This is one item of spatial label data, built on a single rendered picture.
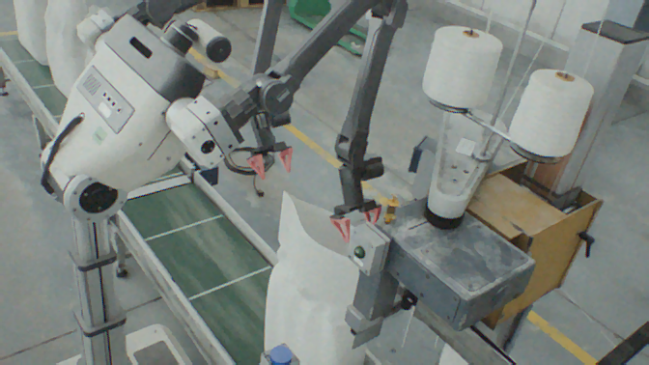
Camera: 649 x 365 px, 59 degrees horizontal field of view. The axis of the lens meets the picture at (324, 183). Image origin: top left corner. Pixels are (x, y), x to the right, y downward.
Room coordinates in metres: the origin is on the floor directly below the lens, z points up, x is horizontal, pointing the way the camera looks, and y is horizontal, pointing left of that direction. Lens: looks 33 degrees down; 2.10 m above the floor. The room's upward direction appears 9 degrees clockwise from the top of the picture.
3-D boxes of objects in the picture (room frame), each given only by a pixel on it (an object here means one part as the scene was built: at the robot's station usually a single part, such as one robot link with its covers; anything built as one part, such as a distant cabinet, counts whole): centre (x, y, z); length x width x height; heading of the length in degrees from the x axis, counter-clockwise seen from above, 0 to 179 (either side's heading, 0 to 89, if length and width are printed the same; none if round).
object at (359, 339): (1.05, -0.16, 0.98); 0.09 x 0.05 x 0.05; 133
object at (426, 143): (1.52, -0.29, 1.25); 0.10 x 0.08 x 0.12; 158
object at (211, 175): (2.67, 0.73, 0.35); 0.30 x 0.15 x 0.15; 43
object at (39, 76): (3.16, 1.62, 0.34); 2.21 x 0.39 x 0.09; 43
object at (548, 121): (1.18, -0.46, 1.61); 0.15 x 0.14 x 0.17; 43
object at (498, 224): (1.16, -0.38, 1.26); 0.22 x 0.05 x 0.16; 43
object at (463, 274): (1.03, -0.30, 1.21); 0.30 x 0.25 x 0.30; 43
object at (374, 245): (1.01, -0.12, 1.29); 0.08 x 0.05 x 0.09; 43
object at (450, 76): (1.37, -0.29, 1.61); 0.17 x 0.17 x 0.17
